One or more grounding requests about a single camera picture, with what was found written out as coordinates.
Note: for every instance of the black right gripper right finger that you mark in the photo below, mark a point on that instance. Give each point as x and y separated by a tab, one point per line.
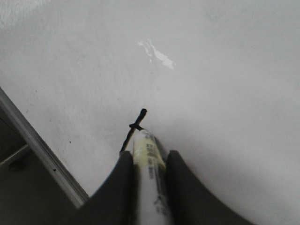
190	201

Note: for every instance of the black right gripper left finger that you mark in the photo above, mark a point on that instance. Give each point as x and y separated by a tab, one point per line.
112	202

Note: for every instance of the white taped whiteboard marker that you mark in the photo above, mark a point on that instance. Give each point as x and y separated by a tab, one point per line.
150	197

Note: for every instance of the white whiteboard with aluminium frame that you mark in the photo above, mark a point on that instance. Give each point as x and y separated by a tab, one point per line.
220	80

